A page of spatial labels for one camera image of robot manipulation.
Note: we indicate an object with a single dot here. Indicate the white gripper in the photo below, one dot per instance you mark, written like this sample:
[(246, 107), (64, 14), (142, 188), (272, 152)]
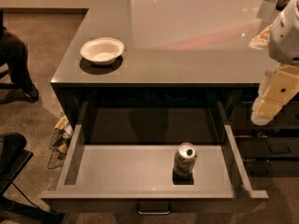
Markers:
[(286, 37)]

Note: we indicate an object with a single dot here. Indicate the silver green 7up can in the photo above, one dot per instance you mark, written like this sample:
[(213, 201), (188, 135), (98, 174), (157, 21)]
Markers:
[(185, 158)]

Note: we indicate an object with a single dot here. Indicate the grey counter cabinet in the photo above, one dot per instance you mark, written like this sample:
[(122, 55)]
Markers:
[(197, 44)]

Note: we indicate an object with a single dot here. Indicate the grey open top drawer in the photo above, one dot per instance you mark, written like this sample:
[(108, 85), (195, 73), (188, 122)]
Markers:
[(119, 157)]

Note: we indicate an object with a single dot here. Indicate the white paper bowl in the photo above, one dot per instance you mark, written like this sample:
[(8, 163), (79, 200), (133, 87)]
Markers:
[(102, 51)]

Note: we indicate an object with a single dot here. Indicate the black chair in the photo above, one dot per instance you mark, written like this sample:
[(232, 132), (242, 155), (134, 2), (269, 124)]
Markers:
[(13, 158)]

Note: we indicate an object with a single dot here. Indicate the metal drawer handle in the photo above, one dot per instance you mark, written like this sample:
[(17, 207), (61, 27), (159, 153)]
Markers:
[(153, 208)]

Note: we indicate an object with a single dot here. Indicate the wire basket with snacks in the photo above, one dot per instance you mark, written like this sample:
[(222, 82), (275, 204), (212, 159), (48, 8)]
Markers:
[(60, 142)]

